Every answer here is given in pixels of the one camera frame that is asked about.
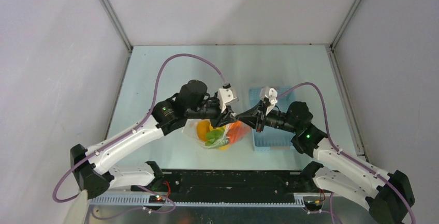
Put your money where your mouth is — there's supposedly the light blue plastic basket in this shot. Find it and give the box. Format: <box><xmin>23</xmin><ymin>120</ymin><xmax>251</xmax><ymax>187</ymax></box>
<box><xmin>248</xmin><ymin>86</ymin><xmax>296</xmax><ymax>152</ymax></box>

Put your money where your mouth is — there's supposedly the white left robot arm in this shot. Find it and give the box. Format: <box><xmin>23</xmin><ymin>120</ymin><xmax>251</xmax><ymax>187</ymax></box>
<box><xmin>70</xmin><ymin>80</ymin><xmax>238</xmax><ymax>199</ymax></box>

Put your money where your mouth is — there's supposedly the left circuit board with leds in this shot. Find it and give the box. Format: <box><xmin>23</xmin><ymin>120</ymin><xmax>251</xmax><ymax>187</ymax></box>
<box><xmin>148</xmin><ymin>195</ymin><xmax>167</xmax><ymax>204</ymax></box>

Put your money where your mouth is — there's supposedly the orange yellow bell pepper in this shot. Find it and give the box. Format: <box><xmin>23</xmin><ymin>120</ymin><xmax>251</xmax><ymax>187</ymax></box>
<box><xmin>196</xmin><ymin>120</ymin><xmax>211</xmax><ymax>142</ymax></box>

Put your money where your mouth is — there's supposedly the right circuit board with leds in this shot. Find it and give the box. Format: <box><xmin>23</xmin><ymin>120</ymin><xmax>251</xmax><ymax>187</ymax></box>
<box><xmin>303</xmin><ymin>200</ymin><xmax>325</xmax><ymax>214</ymax></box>

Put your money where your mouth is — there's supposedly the circuit board with leds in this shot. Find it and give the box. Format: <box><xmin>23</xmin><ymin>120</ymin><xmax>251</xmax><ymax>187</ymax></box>
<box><xmin>148</xmin><ymin>195</ymin><xmax>167</xmax><ymax>204</ymax></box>
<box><xmin>303</xmin><ymin>200</ymin><xmax>325</xmax><ymax>214</ymax></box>

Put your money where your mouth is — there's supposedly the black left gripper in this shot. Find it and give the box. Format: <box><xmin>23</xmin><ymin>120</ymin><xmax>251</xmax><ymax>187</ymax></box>
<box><xmin>186</xmin><ymin>95</ymin><xmax>237</xmax><ymax>129</ymax></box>

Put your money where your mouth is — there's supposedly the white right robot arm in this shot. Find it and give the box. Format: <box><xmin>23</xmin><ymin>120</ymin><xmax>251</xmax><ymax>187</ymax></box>
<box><xmin>237</xmin><ymin>101</ymin><xmax>415</xmax><ymax>223</ymax></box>

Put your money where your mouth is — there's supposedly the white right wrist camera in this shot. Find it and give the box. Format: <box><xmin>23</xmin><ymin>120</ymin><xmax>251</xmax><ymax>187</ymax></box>
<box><xmin>259</xmin><ymin>86</ymin><xmax>277</xmax><ymax>115</ymax></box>

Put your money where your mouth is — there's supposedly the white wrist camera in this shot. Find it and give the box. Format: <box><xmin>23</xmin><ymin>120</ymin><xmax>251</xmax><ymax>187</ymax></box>
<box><xmin>217</xmin><ymin>84</ymin><xmax>239</xmax><ymax>113</ymax></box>
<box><xmin>259</xmin><ymin>86</ymin><xmax>277</xmax><ymax>115</ymax></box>

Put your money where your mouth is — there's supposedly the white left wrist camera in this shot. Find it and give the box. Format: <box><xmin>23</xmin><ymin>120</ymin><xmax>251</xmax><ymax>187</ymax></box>
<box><xmin>217</xmin><ymin>84</ymin><xmax>239</xmax><ymax>113</ymax></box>

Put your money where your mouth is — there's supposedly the green pepper stem piece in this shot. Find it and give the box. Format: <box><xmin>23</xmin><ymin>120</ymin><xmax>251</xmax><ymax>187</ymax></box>
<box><xmin>204</xmin><ymin>127</ymin><xmax>229</xmax><ymax>148</ymax></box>

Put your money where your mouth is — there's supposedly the yellow lemon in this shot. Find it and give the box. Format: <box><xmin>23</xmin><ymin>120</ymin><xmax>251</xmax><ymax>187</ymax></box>
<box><xmin>217</xmin><ymin>144</ymin><xmax>230</xmax><ymax>151</ymax></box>

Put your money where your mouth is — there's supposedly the clear dotted zip top bag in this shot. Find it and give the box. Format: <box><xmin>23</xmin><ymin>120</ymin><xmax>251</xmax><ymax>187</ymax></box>
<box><xmin>182</xmin><ymin>120</ymin><xmax>251</xmax><ymax>151</ymax></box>

